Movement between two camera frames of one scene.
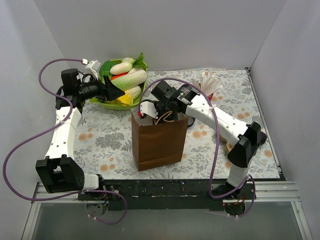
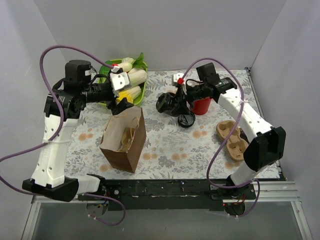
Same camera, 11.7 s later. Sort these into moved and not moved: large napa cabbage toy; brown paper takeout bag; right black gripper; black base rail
Moved: brown paper takeout bag; right black gripper
Not moved: large napa cabbage toy; black base rail
